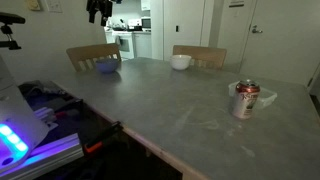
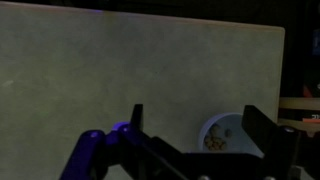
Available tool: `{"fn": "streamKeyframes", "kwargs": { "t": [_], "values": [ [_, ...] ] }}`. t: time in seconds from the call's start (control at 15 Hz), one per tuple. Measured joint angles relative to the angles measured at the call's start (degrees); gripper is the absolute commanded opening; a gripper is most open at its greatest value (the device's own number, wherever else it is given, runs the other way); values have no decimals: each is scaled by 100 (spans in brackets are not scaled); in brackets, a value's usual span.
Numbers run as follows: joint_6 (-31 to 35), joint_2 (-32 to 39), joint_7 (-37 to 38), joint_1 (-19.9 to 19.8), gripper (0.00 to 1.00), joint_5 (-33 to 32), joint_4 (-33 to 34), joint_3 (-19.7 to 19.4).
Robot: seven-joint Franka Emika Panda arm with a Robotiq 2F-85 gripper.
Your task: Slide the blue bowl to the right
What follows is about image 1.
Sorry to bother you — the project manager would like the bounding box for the white kitchen stove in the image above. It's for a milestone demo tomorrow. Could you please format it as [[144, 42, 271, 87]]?
[[112, 31, 135, 59]]

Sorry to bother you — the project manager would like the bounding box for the right wooden chair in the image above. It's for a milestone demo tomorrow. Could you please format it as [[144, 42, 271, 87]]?
[[173, 45, 227, 70]]

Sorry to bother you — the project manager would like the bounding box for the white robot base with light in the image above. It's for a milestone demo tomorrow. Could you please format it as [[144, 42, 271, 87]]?
[[0, 57, 49, 173]]

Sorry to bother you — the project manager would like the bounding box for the left wooden chair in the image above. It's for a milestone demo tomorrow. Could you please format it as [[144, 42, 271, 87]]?
[[66, 43, 122, 72]]

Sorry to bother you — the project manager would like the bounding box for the white door with handle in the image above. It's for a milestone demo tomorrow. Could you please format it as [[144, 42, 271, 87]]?
[[241, 0, 320, 86]]

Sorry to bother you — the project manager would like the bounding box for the white bowl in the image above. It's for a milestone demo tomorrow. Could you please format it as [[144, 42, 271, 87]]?
[[170, 55, 191, 70]]

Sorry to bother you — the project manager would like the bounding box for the red soda can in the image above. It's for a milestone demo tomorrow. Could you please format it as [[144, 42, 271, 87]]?
[[232, 79, 260, 119]]

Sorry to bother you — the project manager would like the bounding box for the blue bowl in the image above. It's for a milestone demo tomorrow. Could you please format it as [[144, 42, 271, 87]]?
[[96, 58, 118, 73]]

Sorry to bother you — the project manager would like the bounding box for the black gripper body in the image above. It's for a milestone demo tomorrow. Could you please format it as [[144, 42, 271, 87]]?
[[86, 0, 113, 26]]

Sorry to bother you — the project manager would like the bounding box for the microwave oven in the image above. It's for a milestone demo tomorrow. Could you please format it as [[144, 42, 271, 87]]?
[[141, 17, 151, 29]]

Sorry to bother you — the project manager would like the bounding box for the wooden chair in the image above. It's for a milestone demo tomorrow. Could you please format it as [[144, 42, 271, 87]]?
[[66, 43, 122, 72], [173, 45, 227, 70]]

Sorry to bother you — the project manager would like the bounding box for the black camera on mount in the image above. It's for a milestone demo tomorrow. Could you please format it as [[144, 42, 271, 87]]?
[[0, 12, 26, 50]]

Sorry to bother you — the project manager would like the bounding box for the white light switch plate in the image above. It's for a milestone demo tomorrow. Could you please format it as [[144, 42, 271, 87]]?
[[45, 0, 62, 13]]

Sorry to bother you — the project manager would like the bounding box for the black orange clamp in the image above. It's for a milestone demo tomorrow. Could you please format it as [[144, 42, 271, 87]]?
[[83, 121, 123, 154]]

